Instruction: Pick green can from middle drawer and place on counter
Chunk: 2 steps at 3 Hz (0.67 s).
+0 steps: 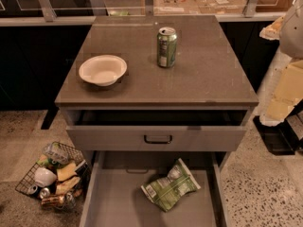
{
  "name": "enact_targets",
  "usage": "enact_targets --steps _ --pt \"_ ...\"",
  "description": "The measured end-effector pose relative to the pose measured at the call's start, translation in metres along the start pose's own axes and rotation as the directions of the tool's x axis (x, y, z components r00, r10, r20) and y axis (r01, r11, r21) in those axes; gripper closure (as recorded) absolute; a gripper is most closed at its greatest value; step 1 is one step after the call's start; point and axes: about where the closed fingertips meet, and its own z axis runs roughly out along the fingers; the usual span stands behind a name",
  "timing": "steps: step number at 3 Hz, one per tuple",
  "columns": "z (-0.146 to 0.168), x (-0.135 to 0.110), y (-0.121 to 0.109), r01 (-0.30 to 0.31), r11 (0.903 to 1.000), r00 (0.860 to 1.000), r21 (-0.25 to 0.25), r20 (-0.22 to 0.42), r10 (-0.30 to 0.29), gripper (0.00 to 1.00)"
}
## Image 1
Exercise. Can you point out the green chip bag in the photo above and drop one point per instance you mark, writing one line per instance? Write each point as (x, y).
(167, 191)

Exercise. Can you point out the black wire basket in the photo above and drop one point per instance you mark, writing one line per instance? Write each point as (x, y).
(82, 170)

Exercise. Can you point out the cardboard box left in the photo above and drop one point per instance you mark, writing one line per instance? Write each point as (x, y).
(168, 7)

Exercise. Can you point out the grey top drawer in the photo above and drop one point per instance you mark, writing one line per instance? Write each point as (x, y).
(123, 129)

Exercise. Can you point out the white ceramic bowl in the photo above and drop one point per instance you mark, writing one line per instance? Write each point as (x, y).
(44, 177)

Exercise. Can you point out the grey drawer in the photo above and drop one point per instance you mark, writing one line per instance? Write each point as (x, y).
(123, 129)
(115, 198)

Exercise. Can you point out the grey drawer cabinet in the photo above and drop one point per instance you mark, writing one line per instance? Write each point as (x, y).
(206, 72)

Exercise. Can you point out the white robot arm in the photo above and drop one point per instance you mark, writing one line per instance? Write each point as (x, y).
(290, 48)

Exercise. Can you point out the silver can middle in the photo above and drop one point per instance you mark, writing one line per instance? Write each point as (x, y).
(44, 192)

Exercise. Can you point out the yellow sponge lower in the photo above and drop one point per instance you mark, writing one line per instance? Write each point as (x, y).
(67, 185)

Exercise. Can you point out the white paper bowl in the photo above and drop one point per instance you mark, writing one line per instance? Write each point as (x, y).
(103, 70)

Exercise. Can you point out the silver can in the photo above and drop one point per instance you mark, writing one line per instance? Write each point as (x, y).
(44, 192)
(33, 190)

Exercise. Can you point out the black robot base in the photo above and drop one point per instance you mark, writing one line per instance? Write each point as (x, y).
(285, 138)

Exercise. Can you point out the silver can left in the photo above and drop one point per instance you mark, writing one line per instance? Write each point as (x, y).
(33, 190)

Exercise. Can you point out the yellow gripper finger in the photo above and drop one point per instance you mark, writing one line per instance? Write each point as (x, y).
(272, 31)
(287, 94)

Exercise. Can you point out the clear plastic bottle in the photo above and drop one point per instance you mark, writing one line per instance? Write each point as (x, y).
(56, 153)

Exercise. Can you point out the green soda can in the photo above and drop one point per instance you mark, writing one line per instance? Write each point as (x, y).
(166, 46)

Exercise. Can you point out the yellow sponge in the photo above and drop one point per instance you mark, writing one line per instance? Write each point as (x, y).
(66, 172)
(67, 185)

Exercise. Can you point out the yellow sponge upper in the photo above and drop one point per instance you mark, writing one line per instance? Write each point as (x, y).
(66, 172)

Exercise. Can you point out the brown shiny can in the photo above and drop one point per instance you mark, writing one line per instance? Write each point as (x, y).
(53, 201)

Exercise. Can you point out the grey middle drawer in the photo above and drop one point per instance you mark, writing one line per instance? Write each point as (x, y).
(115, 198)

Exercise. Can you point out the black drawer handle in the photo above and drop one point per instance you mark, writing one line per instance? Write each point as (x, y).
(158, 139)

